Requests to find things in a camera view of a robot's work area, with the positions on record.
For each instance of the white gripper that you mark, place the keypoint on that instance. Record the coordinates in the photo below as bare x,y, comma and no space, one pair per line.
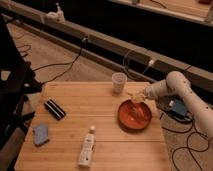
151,92

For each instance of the orange pepper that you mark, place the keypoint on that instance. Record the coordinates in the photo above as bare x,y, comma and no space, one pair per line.
137,111

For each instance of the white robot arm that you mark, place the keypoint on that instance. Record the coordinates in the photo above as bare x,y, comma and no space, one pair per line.
176,83

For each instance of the orange ceramic bowl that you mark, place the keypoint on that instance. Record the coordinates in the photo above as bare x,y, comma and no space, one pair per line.
128,121

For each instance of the clear plastic cup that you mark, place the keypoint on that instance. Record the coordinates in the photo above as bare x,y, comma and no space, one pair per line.
118,79

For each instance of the blue power box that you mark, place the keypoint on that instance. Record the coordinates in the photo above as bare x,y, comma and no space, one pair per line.
177,108

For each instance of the white squeeze bottle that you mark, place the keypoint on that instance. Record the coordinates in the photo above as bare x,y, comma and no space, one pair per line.
87,148

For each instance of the black striped eraser block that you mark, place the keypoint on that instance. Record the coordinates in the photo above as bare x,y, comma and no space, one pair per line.
54,109

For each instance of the blue sponge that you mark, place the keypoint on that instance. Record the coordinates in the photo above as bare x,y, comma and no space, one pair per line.
40,134

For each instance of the grey metal rail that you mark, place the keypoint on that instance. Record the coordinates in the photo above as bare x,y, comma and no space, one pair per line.
117,29

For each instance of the white clamp on rail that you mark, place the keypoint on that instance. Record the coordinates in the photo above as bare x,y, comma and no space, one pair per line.
58,15

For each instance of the black chair frame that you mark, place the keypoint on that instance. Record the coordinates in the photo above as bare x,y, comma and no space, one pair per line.
16,80

